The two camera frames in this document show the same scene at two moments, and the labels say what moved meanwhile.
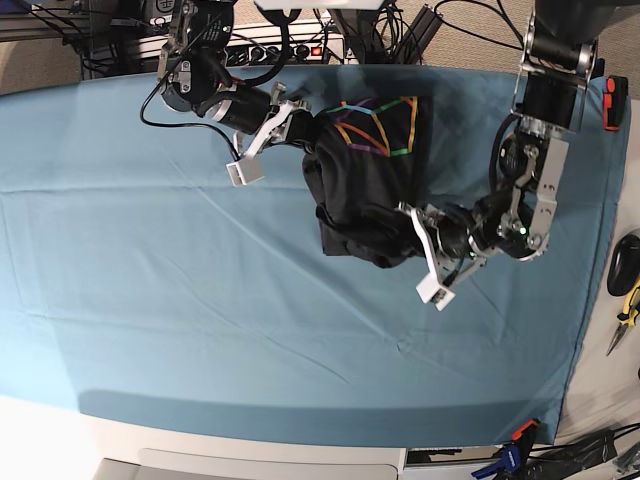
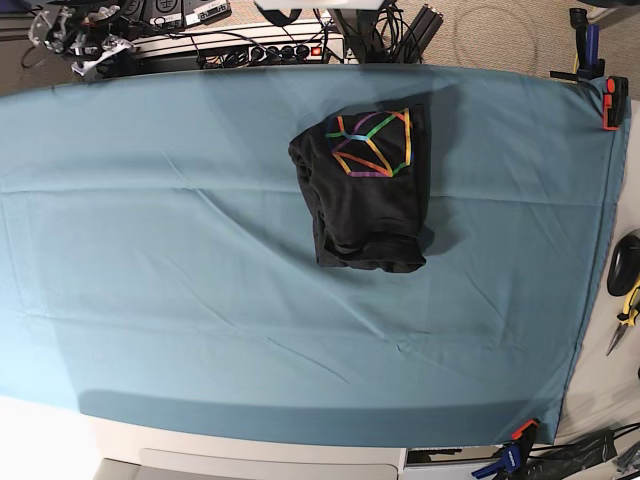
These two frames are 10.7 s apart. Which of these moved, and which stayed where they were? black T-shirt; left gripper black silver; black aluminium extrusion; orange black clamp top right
Moved: left gripper black silver
Stayed: orange black clamp top right; black aluminium extrusion; black T-shirt
